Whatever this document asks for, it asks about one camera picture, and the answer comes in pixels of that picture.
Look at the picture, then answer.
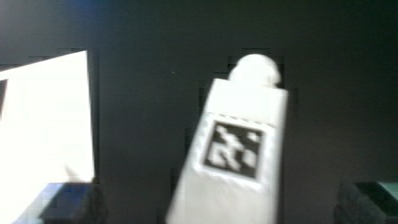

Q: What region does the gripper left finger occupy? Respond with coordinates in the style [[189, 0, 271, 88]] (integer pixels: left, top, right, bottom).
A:
[[35, 181, 104, 224]]

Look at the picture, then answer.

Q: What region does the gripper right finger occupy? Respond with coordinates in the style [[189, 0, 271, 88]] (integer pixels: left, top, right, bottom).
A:
[[337, 182, 398, 224]]

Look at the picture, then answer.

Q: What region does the white table leg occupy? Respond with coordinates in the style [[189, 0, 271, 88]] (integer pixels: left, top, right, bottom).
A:
[[166, 54, 289, 224], [0, 51, 95, 224]]

